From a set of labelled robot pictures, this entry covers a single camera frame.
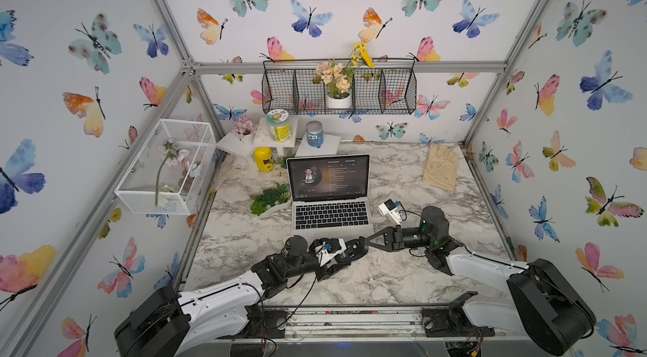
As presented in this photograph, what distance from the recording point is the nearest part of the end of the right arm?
683mm

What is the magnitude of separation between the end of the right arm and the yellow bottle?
0.50 metres

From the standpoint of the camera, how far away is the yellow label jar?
87 cm

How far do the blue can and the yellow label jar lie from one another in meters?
0.09

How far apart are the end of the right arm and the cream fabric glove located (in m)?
0.45

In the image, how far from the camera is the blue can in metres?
0.95

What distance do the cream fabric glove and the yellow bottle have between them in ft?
2.18

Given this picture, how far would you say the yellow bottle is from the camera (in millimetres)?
1027
